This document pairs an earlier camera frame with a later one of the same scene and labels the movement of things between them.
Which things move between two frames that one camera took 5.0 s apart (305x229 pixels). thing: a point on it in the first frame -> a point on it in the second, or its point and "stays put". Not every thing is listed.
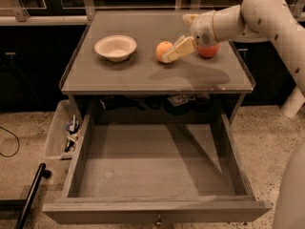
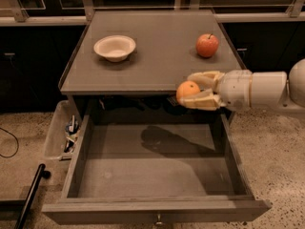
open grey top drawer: [155, 169] stays put
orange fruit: [162, 48] -> [186, 89]
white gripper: [203, 29] -> [235, 88]
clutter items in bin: [72, 130] stays put
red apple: [208, 52] stays put
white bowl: [115, 48] stays put
